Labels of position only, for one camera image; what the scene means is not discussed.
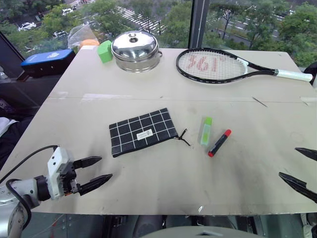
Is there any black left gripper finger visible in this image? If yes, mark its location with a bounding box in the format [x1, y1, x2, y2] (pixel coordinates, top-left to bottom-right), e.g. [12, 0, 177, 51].
[78, 174, 113, 196]
[73, 156, 103, 171]

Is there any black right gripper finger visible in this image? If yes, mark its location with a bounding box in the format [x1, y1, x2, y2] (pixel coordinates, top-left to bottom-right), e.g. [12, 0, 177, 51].
[278, 172, 317, 204]
[294, 147, 317, 162]

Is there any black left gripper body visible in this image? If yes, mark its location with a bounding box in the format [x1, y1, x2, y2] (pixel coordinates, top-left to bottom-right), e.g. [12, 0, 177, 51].
[58, 160, 82, 197]

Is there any black grid pencil pouch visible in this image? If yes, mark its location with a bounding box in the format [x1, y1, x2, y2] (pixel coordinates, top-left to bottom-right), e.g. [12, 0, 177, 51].
[108, 107, 193, 159]

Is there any black pen with red ends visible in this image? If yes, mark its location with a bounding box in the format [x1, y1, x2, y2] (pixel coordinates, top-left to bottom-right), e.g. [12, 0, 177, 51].
[207, 129, 232, 158]

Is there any green transparent highlighter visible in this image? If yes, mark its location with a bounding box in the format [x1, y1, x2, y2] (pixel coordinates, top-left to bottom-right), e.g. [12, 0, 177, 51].
[198, 117, 213, 147]

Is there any blue black box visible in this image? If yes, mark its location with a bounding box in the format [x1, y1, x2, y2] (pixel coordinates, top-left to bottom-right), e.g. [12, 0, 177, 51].
[17, 49, 76, 82]

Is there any black and white object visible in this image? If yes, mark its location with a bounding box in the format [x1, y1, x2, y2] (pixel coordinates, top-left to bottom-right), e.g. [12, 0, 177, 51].
[303, 61, 317, 89]

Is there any black and white tennis racket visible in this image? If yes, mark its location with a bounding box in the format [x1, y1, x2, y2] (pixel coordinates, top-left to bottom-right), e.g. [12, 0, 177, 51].
[175, 47, 314, 85]

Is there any bystander's white garment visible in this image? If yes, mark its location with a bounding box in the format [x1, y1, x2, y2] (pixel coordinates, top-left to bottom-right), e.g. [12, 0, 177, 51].
[0, 116, 19, 137]

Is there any green block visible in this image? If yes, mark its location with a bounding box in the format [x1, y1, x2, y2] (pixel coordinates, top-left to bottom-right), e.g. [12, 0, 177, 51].
[97, 40, 113, 64]

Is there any orange round object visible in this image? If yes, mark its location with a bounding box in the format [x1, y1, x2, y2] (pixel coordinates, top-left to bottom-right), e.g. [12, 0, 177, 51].
[79, 39, 100, 54]

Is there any stainless steel pot lid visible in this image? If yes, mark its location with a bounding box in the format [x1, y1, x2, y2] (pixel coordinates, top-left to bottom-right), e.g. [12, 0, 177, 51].
[110, 31, 159, 60]

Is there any clear plastic bag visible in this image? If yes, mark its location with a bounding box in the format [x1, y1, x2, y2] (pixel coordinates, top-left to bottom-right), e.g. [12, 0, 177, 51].
[67, 24, 100, 49]

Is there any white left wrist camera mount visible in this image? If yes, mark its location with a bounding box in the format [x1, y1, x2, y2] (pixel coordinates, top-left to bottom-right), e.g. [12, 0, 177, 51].
[47, 146, 75, 200]

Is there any dark window frame pillar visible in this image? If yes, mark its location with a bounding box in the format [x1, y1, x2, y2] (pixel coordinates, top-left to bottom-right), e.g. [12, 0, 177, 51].
[189, 0, 210, 49]

